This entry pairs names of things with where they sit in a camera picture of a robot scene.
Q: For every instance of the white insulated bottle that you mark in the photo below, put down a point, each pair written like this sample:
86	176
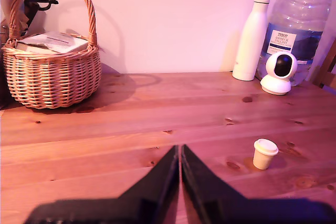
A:
252	40

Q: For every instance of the pale book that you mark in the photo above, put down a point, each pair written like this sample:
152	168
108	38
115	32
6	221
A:
52	42

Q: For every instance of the cream coffee capsule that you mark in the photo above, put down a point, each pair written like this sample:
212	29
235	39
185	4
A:
262	155

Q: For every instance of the small white round camera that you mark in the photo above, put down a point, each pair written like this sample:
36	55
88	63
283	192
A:
278	77

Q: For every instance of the large clear water bottle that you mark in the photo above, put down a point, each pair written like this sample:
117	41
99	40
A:
302	14

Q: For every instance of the black metal stand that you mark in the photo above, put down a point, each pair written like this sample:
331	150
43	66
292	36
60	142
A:
47	1

